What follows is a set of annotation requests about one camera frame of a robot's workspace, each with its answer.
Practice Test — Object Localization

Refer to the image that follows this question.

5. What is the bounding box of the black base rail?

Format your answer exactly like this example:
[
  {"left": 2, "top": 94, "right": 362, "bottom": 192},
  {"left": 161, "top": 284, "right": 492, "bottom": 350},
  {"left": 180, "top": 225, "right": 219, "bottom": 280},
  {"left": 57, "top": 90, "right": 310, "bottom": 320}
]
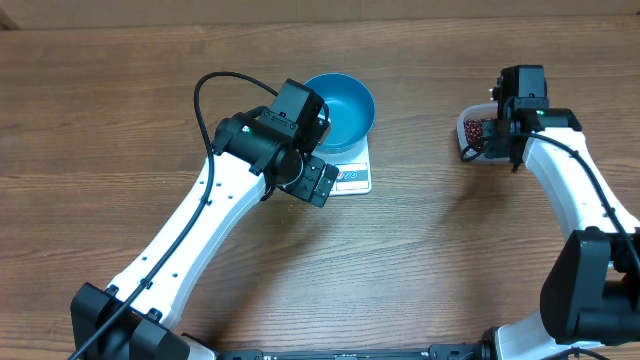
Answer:
[{"left": 218, "top": 342, "right": 499, "bottom": 360}]

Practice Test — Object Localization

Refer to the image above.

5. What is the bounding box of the teal plastic bowl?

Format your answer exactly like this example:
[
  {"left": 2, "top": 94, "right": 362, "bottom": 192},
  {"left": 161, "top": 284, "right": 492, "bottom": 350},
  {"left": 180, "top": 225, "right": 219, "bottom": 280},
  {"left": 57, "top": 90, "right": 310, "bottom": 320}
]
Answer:
[{"left": 304, "top": 73, "right": 376, "bottom": 153}]

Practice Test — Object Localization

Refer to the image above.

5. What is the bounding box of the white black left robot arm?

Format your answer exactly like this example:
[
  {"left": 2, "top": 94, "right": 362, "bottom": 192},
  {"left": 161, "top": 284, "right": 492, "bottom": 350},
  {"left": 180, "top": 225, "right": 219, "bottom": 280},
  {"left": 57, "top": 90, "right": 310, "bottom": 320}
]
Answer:
[{"left": 70, "top": 79, "right": 338, "bottom": 360}]

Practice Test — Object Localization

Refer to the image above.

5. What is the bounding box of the white digital kitchen scale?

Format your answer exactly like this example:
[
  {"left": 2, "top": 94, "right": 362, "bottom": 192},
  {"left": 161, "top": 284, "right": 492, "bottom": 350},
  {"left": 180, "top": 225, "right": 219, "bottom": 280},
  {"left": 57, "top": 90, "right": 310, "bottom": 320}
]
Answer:
[{"left": 313, "top": 138, "right": 373, "bottom": 196}]

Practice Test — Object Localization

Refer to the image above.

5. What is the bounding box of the clear container of red beans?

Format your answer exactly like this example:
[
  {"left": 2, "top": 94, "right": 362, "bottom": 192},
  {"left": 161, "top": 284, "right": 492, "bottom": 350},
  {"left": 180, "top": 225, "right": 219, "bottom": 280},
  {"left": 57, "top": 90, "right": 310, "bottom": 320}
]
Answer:
[{"left": 456, "top": 103, "right": 507, "bottom": 164}]

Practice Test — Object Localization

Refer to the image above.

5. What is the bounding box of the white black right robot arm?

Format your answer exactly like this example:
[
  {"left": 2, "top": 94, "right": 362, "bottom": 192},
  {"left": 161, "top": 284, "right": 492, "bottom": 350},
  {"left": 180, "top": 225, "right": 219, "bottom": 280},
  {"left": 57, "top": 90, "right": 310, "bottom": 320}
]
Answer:
[{"left": 461, "top": 65, "right": 639, "bottom": 359}]

